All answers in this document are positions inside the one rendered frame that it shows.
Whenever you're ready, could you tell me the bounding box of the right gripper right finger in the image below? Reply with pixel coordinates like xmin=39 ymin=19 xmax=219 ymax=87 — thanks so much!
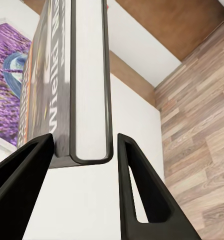
xmin=117 ymin=133 xmax=202 ymax=240

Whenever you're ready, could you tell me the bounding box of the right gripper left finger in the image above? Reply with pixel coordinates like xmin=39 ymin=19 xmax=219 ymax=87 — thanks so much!
xmin=0 ymin=133 xmax=55 ymax=240

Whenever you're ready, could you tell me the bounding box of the hardback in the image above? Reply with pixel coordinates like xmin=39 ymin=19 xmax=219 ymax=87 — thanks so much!
xmin=16 ymin=0 xmax=114 ymax=170

